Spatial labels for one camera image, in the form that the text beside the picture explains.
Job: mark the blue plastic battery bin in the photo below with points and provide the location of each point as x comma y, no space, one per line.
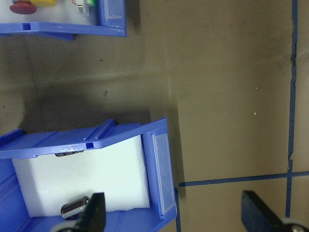
48,142

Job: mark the blue plastic push-button bin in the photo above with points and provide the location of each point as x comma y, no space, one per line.
72,27

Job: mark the white foam sheet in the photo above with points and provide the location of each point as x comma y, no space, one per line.
96,174
53,14

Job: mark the yellow mushroom push button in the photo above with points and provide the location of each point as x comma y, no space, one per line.
43,2

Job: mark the red mushroom push button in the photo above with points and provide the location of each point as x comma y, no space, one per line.
23,8

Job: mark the green push button switch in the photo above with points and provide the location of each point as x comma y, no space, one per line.
82,7

